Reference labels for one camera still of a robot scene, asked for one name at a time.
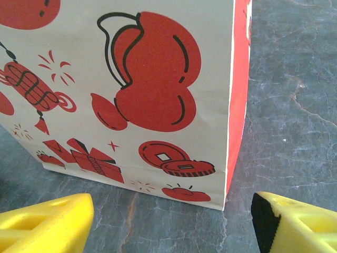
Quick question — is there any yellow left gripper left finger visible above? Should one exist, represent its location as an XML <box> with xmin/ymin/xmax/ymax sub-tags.
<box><xmin>0</xmin><ymin>193</ymin><xmax>95</xmax><ymax>253</ymax></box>

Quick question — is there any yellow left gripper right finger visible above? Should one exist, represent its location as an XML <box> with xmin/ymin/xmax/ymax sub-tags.
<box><xmin>251</xmin><ymin>191</ymin><xmax>337</xmax><ymax>253</ymax></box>

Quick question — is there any red white paper bag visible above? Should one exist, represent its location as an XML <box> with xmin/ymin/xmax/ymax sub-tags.
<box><xmin>0</xmin><ymin>0</ymin><xmax>253</xmax><ymax>211</ymax></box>

